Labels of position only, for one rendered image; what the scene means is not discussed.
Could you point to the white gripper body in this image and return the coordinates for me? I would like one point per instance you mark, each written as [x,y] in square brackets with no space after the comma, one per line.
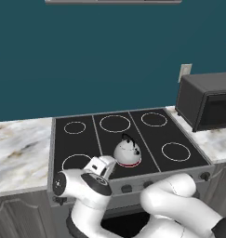
[107,164]

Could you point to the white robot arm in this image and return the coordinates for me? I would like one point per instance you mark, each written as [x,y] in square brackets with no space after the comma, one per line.
[167,201]

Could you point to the black stove knob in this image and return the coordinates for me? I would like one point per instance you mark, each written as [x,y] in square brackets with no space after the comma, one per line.
[126,188]
[59,200]
[205,176]
[148,184]

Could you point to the oven door with dark window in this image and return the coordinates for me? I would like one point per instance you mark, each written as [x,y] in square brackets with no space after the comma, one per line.
[126,221]

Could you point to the grey cupboard door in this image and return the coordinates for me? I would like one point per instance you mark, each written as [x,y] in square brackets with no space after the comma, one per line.
[221,189]
[21,217]

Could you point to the black microwave oven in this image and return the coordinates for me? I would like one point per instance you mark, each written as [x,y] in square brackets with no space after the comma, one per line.
[195,96]

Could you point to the black hob with grey frame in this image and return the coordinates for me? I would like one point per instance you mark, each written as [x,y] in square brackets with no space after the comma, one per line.
[176,133]

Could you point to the white wall socket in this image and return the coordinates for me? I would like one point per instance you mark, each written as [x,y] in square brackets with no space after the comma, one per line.
[185,72]

